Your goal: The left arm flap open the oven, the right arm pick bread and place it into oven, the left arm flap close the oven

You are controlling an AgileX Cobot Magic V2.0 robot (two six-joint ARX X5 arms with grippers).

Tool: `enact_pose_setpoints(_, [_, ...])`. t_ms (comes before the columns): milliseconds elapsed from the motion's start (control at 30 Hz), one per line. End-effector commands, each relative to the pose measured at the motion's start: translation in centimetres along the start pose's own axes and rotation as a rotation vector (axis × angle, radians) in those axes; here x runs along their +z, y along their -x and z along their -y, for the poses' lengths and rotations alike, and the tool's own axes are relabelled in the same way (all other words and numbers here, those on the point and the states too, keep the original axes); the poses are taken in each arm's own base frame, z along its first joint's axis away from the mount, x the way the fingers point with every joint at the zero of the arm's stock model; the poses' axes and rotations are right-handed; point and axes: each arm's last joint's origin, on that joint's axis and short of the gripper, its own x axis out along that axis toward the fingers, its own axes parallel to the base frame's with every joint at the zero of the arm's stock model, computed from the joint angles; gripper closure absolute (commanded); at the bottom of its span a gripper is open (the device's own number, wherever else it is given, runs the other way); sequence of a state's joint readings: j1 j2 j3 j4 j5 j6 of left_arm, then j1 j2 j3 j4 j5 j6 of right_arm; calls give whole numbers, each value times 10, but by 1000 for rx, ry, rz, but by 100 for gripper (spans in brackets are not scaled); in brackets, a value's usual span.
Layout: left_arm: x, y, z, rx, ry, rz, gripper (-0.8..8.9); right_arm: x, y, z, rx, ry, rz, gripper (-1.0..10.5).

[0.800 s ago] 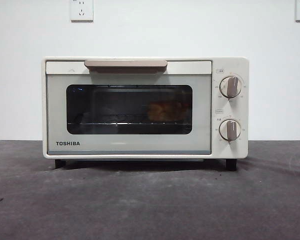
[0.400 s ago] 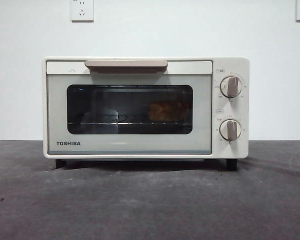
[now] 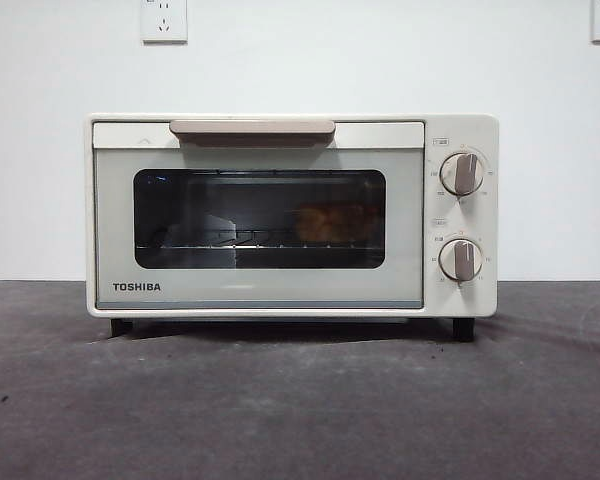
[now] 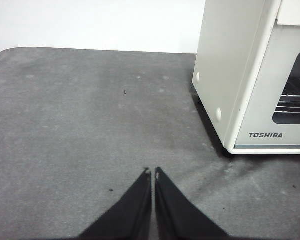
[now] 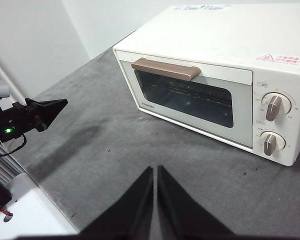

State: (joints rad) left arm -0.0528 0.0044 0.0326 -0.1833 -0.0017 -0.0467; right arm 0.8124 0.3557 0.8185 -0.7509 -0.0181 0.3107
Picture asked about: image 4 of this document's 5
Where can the cream Toshiba toaster oven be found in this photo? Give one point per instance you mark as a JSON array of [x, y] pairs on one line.
[[222, 50]]

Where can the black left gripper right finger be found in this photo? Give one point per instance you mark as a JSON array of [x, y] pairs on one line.
[[180, 212]]

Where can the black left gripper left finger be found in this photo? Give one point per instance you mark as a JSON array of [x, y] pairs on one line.
[[130, 212]]

